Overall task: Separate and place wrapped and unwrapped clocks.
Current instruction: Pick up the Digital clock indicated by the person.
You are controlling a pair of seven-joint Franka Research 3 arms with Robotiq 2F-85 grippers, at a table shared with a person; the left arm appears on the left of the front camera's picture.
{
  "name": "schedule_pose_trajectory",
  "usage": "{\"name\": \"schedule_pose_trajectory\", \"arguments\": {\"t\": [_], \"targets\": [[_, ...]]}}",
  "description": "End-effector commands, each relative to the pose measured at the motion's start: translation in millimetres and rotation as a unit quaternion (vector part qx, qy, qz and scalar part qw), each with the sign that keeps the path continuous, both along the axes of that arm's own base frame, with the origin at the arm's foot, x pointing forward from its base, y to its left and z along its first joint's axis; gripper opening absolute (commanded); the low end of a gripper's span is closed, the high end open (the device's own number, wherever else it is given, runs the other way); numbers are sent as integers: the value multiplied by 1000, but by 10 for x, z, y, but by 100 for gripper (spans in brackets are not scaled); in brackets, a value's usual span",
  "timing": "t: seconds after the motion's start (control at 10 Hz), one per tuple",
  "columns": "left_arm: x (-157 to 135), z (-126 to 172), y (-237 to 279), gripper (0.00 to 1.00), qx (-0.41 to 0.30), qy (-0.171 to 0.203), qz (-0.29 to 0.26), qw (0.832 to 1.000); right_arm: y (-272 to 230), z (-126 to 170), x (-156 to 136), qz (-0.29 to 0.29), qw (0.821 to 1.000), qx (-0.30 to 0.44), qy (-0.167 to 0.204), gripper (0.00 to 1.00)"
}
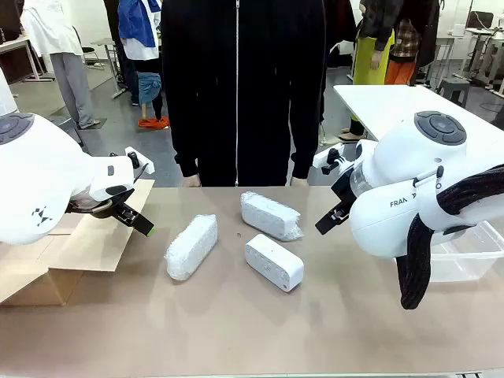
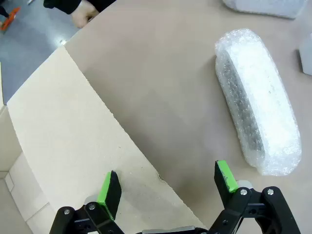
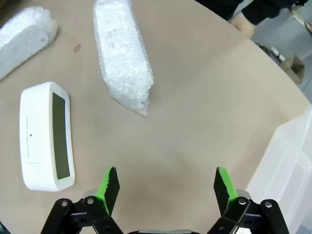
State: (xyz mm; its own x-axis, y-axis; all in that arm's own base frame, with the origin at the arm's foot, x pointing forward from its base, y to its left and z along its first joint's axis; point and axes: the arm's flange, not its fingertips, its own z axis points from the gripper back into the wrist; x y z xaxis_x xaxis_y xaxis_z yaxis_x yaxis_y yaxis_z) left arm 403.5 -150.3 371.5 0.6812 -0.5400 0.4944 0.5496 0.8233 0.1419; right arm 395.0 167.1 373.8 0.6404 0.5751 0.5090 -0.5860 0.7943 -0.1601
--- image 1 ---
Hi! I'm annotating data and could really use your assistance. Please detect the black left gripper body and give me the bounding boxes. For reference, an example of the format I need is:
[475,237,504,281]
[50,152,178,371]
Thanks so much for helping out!
[89,187,137,228]

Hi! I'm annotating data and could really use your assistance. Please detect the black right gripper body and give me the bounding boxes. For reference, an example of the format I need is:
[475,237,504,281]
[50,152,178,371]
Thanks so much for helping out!
[330,159,358,213]

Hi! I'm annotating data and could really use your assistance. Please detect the long bubble-wrapped white clock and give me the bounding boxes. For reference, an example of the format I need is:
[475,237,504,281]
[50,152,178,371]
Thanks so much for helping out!
[164,213,219,281]

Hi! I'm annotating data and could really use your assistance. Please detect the bubble-wrapped clock with end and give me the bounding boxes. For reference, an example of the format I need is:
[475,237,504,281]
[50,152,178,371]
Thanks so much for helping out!
[239,191,305,242]

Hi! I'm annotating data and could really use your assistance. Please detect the white rectangular speaker block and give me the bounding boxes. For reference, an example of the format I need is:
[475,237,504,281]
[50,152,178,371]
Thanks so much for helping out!
[244,233,305,293]

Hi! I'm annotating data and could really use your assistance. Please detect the person right forearm black sleeve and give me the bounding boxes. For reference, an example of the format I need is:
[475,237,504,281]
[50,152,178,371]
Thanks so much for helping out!
[172,98,200,179]

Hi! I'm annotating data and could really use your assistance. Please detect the person left forearm black sleeve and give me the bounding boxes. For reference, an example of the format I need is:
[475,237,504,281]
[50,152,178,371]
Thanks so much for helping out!
[290,98,321,180]

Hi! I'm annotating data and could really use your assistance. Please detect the open brown cardboard box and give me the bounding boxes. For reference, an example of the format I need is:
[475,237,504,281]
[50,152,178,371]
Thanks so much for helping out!
[0,179,156,307]

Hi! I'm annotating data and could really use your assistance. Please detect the white table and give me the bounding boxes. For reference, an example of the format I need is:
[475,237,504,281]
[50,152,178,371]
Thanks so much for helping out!
[333,83,504,158]

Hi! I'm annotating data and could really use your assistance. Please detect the bystander white shirt grey trousers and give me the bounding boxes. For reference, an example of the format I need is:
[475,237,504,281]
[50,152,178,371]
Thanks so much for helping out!
[19,0,102,131]

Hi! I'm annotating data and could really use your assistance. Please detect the bystander yellow apron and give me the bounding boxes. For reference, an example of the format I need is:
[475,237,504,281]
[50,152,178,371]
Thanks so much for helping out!
[338,0,397,143]

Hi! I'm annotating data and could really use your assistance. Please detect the bystander orange trousers plaid shirt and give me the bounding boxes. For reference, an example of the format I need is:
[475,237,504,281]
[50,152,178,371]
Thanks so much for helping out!
[384,0,440,86]

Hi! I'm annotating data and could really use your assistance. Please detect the clear plastic bin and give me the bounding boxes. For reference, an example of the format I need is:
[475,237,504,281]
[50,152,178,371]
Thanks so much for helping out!
[393,220,504,284]

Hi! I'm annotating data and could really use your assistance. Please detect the person torso black zip jacket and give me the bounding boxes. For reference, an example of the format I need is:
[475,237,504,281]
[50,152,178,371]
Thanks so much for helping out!
[160,0,328,187]

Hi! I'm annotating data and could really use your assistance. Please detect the small grey side table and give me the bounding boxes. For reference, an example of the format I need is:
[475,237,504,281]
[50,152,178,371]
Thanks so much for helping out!
[91,37,128,99]

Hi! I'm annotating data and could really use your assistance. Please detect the grey stool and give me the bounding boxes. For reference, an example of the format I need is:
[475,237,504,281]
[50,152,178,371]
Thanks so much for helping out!
[438,77,472,106]

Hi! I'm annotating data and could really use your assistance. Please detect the black office chair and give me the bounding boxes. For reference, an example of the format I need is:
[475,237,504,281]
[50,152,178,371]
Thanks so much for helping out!
[72,25,106,72]

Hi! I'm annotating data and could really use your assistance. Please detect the bystander blue white jacket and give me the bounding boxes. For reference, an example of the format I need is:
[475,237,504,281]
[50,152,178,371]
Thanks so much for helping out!
[117,0,172,129]

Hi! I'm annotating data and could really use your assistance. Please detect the wooden desk white legs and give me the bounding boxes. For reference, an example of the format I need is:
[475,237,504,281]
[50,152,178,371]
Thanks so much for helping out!
[0,33,56,84]

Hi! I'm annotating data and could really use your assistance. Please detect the grey workstation desk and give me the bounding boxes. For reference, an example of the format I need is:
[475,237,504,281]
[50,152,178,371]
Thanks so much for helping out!
[452,10,504,88]

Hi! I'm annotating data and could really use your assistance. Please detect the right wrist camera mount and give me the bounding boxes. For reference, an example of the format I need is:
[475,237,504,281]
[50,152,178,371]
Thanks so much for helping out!
[313,146,350,176]

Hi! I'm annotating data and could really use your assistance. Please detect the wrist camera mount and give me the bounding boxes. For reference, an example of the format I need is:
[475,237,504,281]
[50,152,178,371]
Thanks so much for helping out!
[313,146,350,176]
[124,146,157,176]

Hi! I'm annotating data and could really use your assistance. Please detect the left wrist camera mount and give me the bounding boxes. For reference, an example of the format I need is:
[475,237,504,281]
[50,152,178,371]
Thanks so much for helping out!
[124,146,157,176]

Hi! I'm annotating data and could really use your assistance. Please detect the black braided cable bundle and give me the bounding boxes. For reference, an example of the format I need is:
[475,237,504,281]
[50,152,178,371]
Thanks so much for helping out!
[395,165,504,311]

